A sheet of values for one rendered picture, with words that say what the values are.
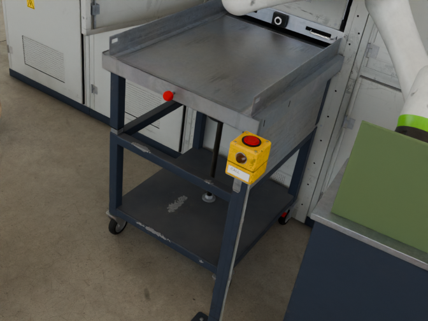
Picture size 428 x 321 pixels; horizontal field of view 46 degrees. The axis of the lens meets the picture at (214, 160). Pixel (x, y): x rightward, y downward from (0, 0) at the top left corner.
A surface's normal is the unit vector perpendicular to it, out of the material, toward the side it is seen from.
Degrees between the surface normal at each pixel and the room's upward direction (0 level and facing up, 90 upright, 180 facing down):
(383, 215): 90
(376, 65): 90
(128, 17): 90
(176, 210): 0
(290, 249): 0
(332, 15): 90
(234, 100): 0
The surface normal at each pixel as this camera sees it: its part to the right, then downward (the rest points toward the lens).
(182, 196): 0.13, -0.81
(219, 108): -0.55, 0.42
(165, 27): 0.83, 0.40
